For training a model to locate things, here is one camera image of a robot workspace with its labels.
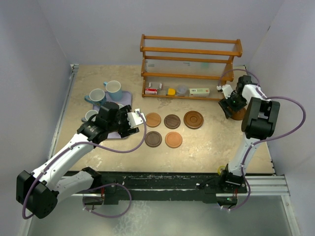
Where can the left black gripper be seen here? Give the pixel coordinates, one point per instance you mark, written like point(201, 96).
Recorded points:
point(127, 130)

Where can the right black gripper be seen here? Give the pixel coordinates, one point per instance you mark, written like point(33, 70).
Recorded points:
point(225, 103)

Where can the dark brown coaster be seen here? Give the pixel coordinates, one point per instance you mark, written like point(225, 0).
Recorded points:
point(153, 139)

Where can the light wood coaster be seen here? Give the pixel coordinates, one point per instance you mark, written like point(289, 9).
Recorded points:
point(153, 119)

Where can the ringed brown wooden coaster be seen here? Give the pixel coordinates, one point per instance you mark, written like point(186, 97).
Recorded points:
point(193, 119)

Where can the dark walnut coaster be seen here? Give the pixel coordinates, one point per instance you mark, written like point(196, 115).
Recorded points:
point(172, 121)

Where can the orange terracotta coaster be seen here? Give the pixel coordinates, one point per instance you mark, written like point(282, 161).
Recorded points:
point(173, 139)

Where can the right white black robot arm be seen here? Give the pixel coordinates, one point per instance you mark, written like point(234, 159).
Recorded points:
point(258, 124)

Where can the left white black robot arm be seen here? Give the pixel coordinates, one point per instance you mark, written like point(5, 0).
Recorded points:
point(42, 189)

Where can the green white long box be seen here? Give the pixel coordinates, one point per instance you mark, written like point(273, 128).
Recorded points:
point(199, 92)

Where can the grey blue mug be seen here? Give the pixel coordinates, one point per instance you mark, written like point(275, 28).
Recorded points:
point(88, 115)

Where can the red white small box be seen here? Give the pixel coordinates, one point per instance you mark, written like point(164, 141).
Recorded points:
point(151, 91)

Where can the light blue tall mug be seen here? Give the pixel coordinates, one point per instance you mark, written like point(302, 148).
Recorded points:
point(114, 89)

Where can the teal mug white inside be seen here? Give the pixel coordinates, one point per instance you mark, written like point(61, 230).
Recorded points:
point(96, 97)

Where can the yellow tape roll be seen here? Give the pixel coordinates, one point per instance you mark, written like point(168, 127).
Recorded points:
point(220, 169)

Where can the yellow small object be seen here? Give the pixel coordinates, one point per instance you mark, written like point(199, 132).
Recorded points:
point(171, 92)

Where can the wooden three-tier shelf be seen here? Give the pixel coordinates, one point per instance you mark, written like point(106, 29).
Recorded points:
point(188, 58)

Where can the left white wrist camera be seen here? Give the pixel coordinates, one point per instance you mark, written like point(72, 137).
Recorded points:
point(136, 118)

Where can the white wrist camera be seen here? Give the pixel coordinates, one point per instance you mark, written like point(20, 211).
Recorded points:
point(226, 90)
point(136, 118)

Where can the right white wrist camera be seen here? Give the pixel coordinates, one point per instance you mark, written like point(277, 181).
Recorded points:
point(226, 90)

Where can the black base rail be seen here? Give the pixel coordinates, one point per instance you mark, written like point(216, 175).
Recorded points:
point(163, 186)

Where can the aluminium frame rail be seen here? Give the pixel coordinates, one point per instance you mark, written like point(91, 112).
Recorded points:
point(275, 186)

